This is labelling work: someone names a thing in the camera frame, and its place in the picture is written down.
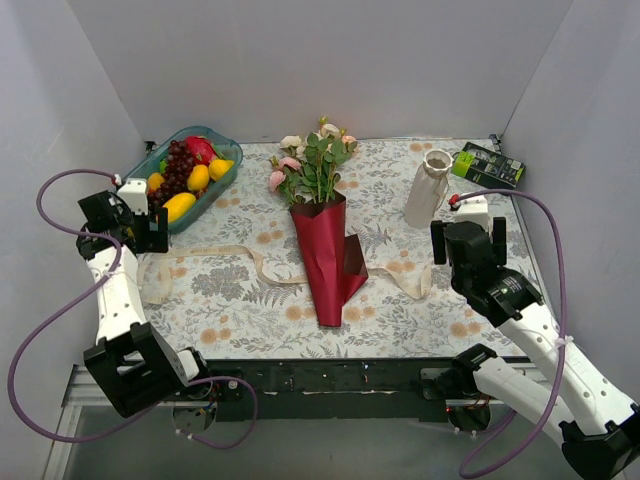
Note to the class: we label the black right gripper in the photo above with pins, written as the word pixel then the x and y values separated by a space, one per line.
pixel 438 241

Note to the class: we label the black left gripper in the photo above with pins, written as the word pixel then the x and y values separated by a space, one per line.
pixel 151 235

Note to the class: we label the dark red wrapping paper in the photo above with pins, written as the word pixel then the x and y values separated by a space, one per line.
pixel 334 263

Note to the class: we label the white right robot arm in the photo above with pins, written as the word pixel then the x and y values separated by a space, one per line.
pixel 595 424

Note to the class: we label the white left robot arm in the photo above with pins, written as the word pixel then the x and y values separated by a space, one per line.
pixel 131 362

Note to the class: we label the white ribbed ceramic vase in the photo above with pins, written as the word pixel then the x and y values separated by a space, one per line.
pixel 428 189

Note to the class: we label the yellow mango front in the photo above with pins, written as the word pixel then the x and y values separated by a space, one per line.
pixel 179 205

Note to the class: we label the small orange fruit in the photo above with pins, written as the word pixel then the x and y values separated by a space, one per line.
pixel 154 182

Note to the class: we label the teal plastic fruit tray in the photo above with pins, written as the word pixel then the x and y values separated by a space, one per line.
pixel 226 148

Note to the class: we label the black green product box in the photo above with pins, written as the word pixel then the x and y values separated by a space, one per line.
pixel 487 168

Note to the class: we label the yellow lemon middle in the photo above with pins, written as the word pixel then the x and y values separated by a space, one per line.
pixel 199 178

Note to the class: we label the yellow lemon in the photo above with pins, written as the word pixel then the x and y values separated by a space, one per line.
pixel 199 178
pixel 218 168

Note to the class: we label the purple grape bunch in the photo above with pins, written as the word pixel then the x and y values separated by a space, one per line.
pixel 175 168

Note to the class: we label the yellow lemon right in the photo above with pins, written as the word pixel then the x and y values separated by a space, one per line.
pixel 218 168

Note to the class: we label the red dragon fruit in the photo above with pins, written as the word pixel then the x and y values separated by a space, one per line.
pixel 202 149

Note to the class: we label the artificial pink flower bouquet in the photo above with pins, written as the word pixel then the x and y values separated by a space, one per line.
pixel 308 170

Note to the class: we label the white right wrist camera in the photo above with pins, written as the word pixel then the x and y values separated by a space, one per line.
pixel 474 210

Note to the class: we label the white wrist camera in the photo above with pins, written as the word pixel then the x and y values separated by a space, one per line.
pixel 134 194
pixel 474 210

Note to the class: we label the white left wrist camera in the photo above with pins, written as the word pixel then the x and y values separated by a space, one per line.
pixel 134 194

